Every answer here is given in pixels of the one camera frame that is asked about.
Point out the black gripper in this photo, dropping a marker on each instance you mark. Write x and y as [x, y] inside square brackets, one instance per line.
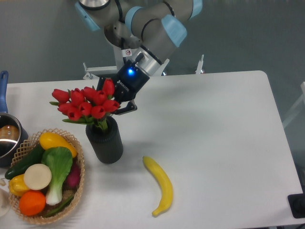
[128, 82]

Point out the red tulip bouquet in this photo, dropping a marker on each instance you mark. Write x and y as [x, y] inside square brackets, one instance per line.
[87, 106]

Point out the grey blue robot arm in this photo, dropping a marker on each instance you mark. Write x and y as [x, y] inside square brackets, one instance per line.
[159, 28]

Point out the dark grey ribbed vase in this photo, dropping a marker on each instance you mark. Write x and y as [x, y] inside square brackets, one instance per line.
[107, 145]

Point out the yellow squash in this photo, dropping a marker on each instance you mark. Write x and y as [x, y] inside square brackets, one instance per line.
[49, 140]

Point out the green bok choy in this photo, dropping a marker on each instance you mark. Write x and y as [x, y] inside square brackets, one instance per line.
[59, 161]

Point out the woven wicker basket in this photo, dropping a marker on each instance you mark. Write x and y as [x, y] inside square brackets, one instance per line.
[67, 191]

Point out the purple red sweet potato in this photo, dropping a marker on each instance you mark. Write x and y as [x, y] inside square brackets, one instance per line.
[73, 178]

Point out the yellow banana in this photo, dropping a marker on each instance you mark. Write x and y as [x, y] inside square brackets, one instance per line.
[164, 183]

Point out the dark green cucumber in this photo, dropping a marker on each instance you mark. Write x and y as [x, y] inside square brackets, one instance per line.
[33, 157]

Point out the yellow bell pepper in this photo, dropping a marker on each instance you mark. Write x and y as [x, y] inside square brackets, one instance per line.
[17, 186]

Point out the green chili pepper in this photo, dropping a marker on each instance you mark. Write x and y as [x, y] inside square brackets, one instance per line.
[59, 208]

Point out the orange fruit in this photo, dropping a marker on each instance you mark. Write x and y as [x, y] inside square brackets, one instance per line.
[32, 203]

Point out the small garlic clove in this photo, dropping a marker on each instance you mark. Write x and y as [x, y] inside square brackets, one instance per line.
[2, 182]

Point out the black device at edge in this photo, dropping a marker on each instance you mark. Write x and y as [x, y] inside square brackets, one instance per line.
[297, 205]

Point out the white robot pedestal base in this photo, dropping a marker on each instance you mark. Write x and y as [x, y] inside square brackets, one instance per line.
[119, 59]

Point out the blue handled saucepan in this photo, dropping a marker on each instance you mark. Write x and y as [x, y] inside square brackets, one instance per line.
[12, 134]

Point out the white frame at right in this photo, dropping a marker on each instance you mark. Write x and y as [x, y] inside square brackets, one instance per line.
[295, 109]

